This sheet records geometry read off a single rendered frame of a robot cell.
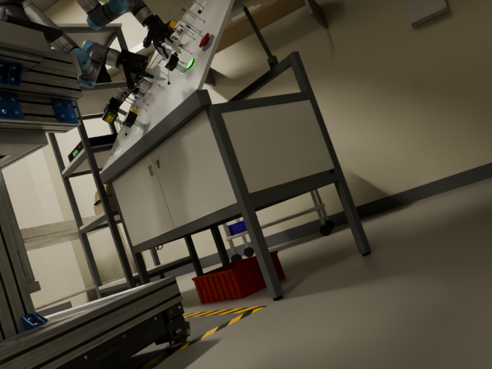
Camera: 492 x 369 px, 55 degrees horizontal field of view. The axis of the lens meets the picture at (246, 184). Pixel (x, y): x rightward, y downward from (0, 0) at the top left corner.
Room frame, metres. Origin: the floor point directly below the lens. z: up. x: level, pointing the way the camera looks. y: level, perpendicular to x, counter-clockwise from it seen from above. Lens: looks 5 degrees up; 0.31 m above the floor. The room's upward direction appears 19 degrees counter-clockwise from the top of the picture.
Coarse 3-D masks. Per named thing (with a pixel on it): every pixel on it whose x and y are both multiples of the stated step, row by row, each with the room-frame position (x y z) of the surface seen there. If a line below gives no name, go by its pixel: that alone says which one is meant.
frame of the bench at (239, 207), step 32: (288, 96) 2.09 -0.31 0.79; (224, 128) 1.84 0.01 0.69; (320, 128) 2.17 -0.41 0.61; (224, 160) 1.84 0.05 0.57; (288, 192) 1.97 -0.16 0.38; (192, 224) 2.15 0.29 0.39; (256, 224) 1.83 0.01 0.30; (352, 224) 2.18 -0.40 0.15; (224, 256) 3.07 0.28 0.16; (256, 256) 1.85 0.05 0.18
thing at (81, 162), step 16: (64, 32) 2.84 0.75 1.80; (80, 32) 2.90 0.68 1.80; (96, 32) 2.97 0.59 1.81; (112, 32) 3.10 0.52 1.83; (96, 96) 3.07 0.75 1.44; (112, 96) 3.17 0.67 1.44; (80, 112) 3.27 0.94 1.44; (96, 112) 3.38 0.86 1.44; (80, 128) 2.76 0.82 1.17; (112, 128) 3.47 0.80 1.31; (112, 144) 2.90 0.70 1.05; (80, 160) 2.89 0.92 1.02; (96, 160) 3.12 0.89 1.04; (64, 176) 3.17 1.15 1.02; (96, 176) 2.76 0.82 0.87; (80, 224) 3.20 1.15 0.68; (96, 224) 2.94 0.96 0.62; (112, 224) 2.76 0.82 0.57; (192, 240) 3.05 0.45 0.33; (192, 256) 3.04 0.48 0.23; (96, 272) 3.20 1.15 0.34; (128, 272) 2.77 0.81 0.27; (160, 272) 2.89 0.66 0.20; (112, 288) 3.00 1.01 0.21
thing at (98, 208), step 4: (108, 184) 2.87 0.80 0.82; (108, 188) 2.87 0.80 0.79; (96, 192) 3.01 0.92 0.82; (108, 192) 2.86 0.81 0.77; (96, 196) 2.99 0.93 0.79; (108, 196) 2.86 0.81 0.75; (112, 196) 2.87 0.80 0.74; (96, 200) 2.98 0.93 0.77; (108, 200) 2.85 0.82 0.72; (112, 200) 2.87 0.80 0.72; (96, 204) 2.95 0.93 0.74; (100, 204) 2.90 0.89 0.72; (112, 204) 2.86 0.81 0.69; (96, 208) 2.96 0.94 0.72; (100, 208) 2.91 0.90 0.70; (112, 208) 2.86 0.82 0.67; (96, 212) 2.97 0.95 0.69; (100, 212) 2.93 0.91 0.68
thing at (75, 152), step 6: (90, 138) 2.84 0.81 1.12; (96, 138) 2.87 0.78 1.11; (102, 138) 2.89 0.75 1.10; (108, 138) 2.91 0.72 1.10; (114, 138) 2.94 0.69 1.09; (78, 144) 2.89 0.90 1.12; (96, 144) 2.86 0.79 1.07; (102, 144) 2.88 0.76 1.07; (72, 150) 2.99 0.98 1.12; (78, 150) 2.92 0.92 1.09; (72, 156) 3.02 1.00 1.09
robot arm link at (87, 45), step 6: (84, 42) 1.93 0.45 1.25; (90, 42) 1.93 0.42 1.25; (96, 42) 1.95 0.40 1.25; (84, 48) 1.92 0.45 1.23; (90, 48) 1.93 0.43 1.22; (96, 48) 1.93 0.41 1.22; (102, 48) 1.94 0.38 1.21; (108, 48) 1.95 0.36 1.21; (90, 54) 1.93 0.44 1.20; (96, 54) 1.93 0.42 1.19; (102, 54) 1.94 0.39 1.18; (96, 60) 1.93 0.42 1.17; (102, 60) 1.95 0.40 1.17
